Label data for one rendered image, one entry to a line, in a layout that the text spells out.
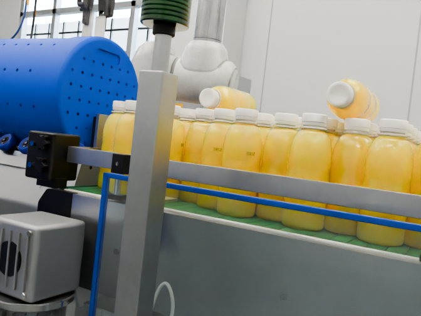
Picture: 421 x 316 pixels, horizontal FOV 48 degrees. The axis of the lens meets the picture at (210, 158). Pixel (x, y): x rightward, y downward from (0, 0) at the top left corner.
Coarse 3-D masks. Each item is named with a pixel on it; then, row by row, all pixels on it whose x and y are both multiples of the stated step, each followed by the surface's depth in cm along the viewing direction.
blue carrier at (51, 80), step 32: (0, 64) 111; (32, 64) 106; (64, 64) 102; (96, 64) 110; (128, 64) 120; (0, 96) 110; (32, 96) 105; (64, 96) 102; (96, 96) 111; (128, 96) 121; (0, 128) 115; (32, 128) 109; (64, 128) 104
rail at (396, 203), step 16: (80, 160) 89; (96, 160) 87; (176, 176) 79; (192, 176) 77; (208, 176) 76; (224, 176) 74; (240, 176) 73; (256, 176) 72; (272, 176) 71; (272, 192) 71; (288, 192) 69; (304, 192) 68; (320, 192) 67; (336, 192) 66; (352, 192) 65; (368, 192) 64; (384, 192) 63; (400, 192) 62; (368, 208) 64; (384, 208) 63; (400, 208) 62; (416, 208) 61
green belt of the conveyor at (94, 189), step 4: (60, 188) 92; (64, 188) 92; (68, 188) 91; (72, 188) 91; (76, 188) 92; (80, 188) 93; (84, 188) 94; (88, 188) 94; (92, 188) 95; (96, 188) 96; (100, 188) 97; (92, 192) 88; (96, 192) 89; (100, 192) 90
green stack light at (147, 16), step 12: (144, 0) 60; (156, 0) 59; (168, 0) 59; (180, 0) 59; (144, 12) 60; (156, 12) 59; (168, 12) 59; (180, 12) 60; (144, 24) 63; (180, 24) 60
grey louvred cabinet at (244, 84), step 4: (240, 76) 298; (240, 80) 299; (244, 80) 303; (248, 80) 307; (240, 84) 299; (244, 84) 303; (248, 84) 307; (240, 88) 300; (244, 88) 304; (248, 88) 308; (248, 92) 308; (176, 104) 278; (180, 104) 276; (184, 104) 275; (188, 104) 273; (192, 104) 272; (196, 104) 270; (200, 104) 268; (192, 108) 272
